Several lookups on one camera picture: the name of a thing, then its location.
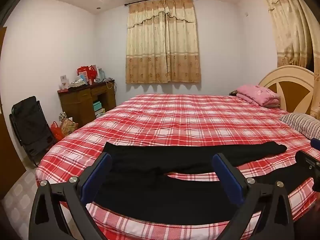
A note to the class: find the bed with red plaid sheet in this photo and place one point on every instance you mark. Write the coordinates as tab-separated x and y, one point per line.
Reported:
175	120

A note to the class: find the red plastic bag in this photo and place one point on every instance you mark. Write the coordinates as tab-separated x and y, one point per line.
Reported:
57	131

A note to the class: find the cream and brown headboard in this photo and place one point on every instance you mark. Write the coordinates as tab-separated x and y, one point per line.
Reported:
287	73

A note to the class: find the floral patterned bag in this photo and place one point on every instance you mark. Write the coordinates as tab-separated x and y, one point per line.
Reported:
68	127

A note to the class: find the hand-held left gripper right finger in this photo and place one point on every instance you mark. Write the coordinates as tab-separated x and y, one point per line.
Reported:
228	180

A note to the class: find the black pants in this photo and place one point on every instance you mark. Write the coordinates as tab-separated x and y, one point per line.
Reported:
150	195

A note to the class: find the clear plastic bag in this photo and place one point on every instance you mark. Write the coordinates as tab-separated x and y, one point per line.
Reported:
101	73

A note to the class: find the red gift bags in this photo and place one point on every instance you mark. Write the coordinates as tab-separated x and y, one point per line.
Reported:
87	72

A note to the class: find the white photo frame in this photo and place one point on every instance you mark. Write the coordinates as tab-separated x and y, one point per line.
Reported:
64	82

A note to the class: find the pink folded blanket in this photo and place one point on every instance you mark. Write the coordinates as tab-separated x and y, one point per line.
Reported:
257	93

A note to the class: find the brown wooden desk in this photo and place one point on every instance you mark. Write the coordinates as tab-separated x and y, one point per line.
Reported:
80	105

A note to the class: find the teal boxes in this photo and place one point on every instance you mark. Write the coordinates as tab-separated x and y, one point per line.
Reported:
97	108

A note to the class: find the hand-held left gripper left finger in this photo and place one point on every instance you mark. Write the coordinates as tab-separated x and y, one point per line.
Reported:
98	177

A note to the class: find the striped pillow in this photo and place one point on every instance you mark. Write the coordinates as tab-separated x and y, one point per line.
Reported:
300	123

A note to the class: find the black folding chair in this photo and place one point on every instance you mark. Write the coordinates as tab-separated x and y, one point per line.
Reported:
27	122

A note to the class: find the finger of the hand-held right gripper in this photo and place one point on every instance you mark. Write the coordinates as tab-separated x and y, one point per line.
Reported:
316	145
308	165

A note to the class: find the beige floral window curtain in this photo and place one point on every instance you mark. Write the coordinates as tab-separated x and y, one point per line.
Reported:
162	42

